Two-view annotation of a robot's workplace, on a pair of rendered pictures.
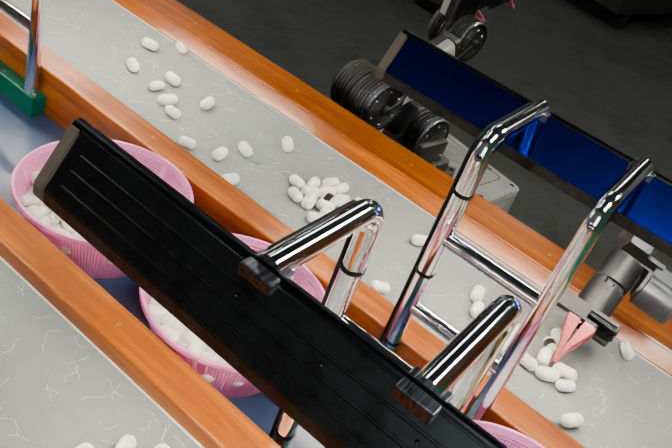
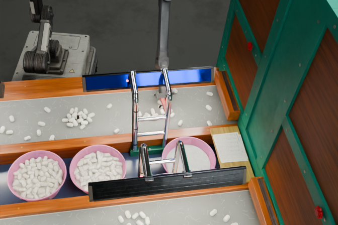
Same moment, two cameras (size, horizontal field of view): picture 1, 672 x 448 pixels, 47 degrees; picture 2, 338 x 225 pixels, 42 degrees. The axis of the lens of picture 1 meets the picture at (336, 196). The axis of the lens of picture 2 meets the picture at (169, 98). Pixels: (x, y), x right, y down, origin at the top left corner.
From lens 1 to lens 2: 1.26 m
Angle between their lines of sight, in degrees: 34
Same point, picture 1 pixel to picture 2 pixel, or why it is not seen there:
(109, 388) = (101, 213)
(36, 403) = not seen: outside the picture
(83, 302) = (75, 204)
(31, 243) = (47, 204)
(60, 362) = (87, 218)
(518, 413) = (171, 133)
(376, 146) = (67, 85)
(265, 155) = (46, 119)
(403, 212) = (95, 100)
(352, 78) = (30, 63)
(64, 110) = not seen: outside the picture
